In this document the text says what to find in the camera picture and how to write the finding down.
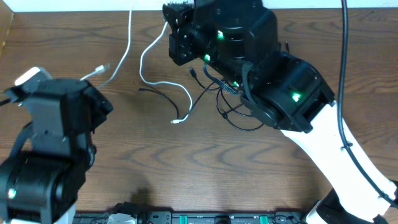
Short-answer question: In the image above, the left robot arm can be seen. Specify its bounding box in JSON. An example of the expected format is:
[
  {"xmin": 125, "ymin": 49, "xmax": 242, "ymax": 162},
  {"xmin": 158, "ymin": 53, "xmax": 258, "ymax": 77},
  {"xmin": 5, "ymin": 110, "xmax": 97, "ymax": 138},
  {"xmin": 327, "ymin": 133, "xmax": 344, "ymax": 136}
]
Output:
[{"xmin": 1, "ymin": 78, "xmax": 113, "ymax": 223}]

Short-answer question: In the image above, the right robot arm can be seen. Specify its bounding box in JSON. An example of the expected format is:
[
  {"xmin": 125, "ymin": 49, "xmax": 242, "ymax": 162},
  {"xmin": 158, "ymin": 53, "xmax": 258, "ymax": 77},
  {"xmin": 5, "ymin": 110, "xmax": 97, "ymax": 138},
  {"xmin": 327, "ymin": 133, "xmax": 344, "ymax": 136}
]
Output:
[{"xmin": 162, "ymin": 0, "xmax": 397, "ymax": 223}]

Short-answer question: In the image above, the black thin cable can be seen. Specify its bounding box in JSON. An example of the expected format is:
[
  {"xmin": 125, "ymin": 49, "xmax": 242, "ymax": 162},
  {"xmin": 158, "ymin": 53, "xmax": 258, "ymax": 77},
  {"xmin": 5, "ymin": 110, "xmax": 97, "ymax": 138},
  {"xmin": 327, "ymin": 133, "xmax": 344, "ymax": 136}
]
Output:
[
  {"xmin": 215, "ymin": 86, "xmax": 265, "ymax": 132},
  {"xmin": 137, "ymin": 67, "xmax": 224, "ymax": 121}
]

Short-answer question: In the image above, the white thin cable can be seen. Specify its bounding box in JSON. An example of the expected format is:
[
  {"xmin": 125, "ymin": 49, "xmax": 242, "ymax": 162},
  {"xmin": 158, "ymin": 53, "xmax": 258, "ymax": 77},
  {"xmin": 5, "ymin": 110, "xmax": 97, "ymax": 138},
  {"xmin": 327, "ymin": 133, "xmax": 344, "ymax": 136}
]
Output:
[{"xmin": 79, "ymin": 0, "xmax": 194, "ymax": 125}]

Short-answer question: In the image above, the black right camera cable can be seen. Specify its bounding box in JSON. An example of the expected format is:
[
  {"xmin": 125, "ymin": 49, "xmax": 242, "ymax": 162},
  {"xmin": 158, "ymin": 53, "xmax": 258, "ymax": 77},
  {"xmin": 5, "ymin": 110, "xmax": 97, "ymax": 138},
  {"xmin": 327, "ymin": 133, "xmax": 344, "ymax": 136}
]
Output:
[{"xmin": 337, "ymin": 0, "xmax": 398, "ymax": 209}]

